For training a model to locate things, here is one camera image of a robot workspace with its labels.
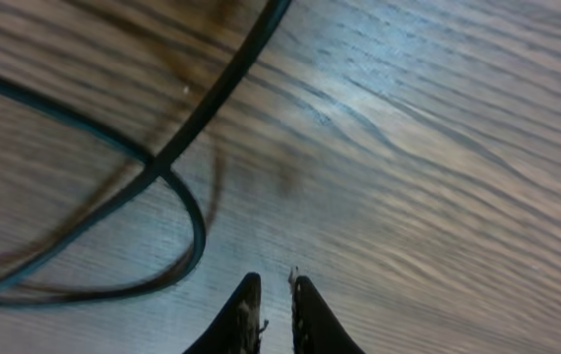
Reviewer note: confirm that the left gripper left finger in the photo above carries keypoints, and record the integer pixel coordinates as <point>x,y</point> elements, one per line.
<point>236,328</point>

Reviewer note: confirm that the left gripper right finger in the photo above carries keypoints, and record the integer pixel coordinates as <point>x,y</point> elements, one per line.
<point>315,328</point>

